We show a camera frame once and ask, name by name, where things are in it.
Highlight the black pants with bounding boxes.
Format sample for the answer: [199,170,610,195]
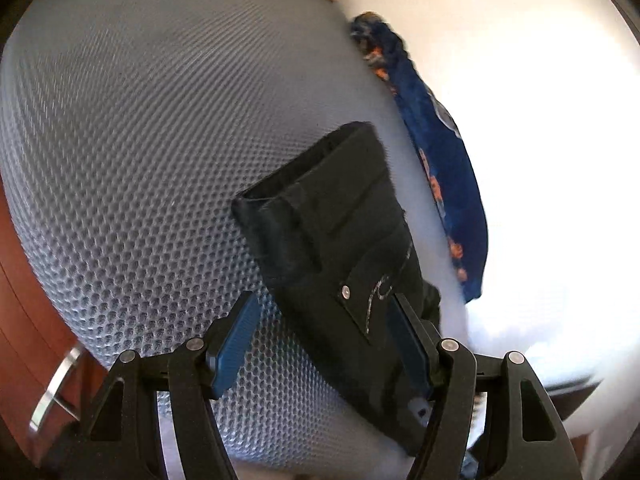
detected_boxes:
[231,122,439,454]

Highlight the grey mesh mattress cover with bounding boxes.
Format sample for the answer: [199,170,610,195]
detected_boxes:
[1,0,461,479]

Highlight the blue orange patterned blanket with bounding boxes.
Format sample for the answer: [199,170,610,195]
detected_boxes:
[350,12,488,302]

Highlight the brown wooden cabinet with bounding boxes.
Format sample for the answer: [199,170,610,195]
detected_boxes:
[1,198,106,465]

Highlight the metal cabinet handle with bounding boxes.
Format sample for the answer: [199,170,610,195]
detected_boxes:
[28,341,85,436]

